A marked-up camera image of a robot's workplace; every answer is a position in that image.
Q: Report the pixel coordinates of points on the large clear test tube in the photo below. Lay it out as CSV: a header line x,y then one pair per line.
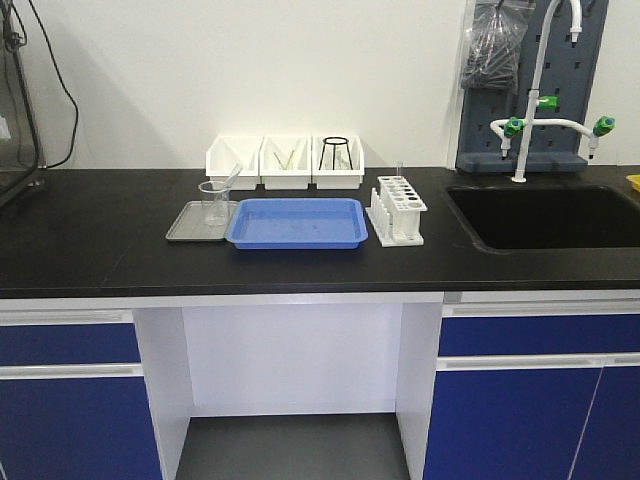
x,y
230,179

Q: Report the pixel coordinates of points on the black lab sink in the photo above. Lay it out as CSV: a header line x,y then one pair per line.
x,y
527,218

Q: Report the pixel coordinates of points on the right white storage bin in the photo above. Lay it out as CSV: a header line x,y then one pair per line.
x,y
339,179

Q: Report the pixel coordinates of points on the grey metal tray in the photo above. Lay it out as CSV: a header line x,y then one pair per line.
x,y
190,225

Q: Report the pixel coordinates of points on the blue plastic tray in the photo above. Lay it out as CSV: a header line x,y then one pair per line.
x,y
297,223

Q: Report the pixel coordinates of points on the grey pegboard drying rack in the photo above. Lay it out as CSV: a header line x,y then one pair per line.
x,y
567,77

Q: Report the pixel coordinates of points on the black wire tripod stand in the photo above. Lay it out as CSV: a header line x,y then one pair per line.
x,y
335,154

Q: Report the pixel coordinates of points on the middle white storage bin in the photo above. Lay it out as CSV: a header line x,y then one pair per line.
x,y
272,177

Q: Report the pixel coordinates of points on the yellow object at edge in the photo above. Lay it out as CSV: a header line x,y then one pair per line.
x,y
634,181

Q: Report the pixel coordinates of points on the left white storage bin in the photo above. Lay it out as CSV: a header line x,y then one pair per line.
x,y
226,152

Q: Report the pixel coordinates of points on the white storage bin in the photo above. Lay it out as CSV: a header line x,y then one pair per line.
x,y
339,179
226,152
272,177

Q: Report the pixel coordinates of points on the clear glass beaker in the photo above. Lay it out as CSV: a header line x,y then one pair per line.
x,y
215,202

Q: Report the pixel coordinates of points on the white test tube rack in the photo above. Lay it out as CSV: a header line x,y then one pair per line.
x,y
395,212

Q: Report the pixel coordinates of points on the green yellow plastic droppers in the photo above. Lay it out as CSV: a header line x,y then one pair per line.
x,y
286,163

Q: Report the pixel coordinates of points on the clear plastic bag of pegs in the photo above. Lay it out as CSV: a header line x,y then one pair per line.
x,y
496,35

